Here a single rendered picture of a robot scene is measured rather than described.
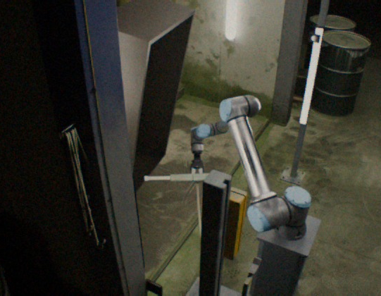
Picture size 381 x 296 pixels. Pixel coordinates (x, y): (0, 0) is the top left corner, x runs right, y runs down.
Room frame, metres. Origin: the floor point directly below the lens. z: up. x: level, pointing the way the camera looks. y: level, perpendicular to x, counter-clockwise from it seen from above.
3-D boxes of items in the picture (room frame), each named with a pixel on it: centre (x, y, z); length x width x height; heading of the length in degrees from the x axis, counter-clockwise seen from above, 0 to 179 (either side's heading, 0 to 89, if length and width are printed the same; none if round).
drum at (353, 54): (4.03, -1.77, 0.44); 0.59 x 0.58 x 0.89; 166
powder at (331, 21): (4.68, -1.84, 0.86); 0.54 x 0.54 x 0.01
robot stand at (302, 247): (1.49, -0.59, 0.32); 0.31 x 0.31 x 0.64; 61
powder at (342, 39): (4.04, -1.77, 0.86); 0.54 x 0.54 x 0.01
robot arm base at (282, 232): (1.49, -0.59, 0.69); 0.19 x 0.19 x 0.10
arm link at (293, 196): (1.49, -0.58, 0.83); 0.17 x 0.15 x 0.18; 112
